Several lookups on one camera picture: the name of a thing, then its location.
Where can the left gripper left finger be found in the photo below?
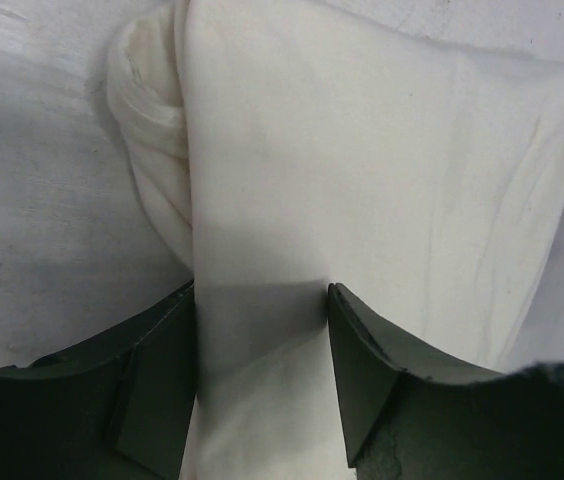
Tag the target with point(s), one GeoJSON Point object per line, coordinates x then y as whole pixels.
{"type": "Point", "coordinates": [115, 406]}

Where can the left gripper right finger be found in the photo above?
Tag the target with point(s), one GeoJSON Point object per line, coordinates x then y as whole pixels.
{"type": "Point", "coordinates": [410, 411]}

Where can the white t-shirt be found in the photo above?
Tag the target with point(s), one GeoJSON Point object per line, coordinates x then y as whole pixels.
{"type": "Point", "coordinates": [279, 146]}

